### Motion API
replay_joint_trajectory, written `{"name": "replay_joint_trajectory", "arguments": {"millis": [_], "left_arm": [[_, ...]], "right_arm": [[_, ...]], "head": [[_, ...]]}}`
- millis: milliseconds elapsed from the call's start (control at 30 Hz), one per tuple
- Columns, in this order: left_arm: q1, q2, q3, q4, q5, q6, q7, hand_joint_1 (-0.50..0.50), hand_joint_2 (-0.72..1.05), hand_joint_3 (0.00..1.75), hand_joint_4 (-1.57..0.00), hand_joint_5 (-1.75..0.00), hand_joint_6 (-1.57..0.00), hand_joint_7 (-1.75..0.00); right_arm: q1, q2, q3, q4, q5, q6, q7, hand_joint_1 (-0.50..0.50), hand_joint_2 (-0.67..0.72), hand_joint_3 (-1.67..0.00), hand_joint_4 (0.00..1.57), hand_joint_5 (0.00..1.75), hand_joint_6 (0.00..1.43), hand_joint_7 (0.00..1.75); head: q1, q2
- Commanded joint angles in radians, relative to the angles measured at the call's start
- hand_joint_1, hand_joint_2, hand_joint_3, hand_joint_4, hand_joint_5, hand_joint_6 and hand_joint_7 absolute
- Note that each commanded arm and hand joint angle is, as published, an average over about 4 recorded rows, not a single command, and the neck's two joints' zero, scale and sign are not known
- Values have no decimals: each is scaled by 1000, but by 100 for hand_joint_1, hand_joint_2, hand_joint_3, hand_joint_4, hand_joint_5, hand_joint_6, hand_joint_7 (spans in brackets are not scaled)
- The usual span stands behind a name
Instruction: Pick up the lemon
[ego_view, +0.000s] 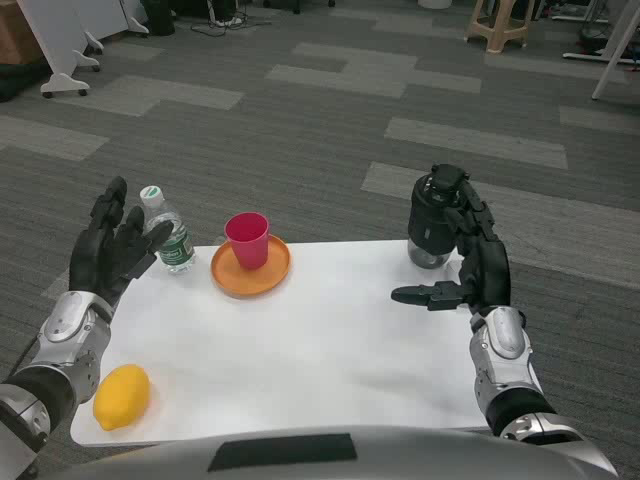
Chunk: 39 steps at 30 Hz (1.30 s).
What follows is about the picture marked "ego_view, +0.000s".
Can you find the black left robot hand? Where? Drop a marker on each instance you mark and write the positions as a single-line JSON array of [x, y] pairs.
[[95, 255]]

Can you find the black bag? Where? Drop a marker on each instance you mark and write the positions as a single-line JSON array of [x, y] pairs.
[[160, 17]]

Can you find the black jar with clear base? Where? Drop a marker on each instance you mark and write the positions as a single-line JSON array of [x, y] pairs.
[[429, 225]]

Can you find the pink plastic cup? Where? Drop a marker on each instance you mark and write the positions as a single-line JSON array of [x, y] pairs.
[[247, 245]]

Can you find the white desk frame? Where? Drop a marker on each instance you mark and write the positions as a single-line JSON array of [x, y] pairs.
[[612, 55]]

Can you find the brown cardboard box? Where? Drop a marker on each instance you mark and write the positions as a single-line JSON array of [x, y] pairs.
[[17, 35]]

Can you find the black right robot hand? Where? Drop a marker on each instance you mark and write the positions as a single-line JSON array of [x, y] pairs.
[[487, 270]]

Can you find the clear plastic water bottle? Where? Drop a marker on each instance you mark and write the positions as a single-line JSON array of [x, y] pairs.
[[176, 250]]

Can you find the orange plastic plate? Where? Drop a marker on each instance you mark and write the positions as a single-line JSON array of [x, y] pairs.
[[235, 282]]

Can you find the yellow lemon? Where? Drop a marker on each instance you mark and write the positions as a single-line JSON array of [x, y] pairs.
[[121, 397]]

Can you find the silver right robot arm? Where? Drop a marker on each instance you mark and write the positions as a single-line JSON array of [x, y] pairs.
[[505, 350]]

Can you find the silver robot chest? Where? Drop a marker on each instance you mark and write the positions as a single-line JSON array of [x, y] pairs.
[[400, 452]]

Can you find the beige plastic stool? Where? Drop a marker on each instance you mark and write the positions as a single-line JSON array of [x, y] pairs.
[[500, 35]]

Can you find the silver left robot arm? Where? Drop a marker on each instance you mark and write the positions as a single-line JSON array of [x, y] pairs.
[[65, 340]]

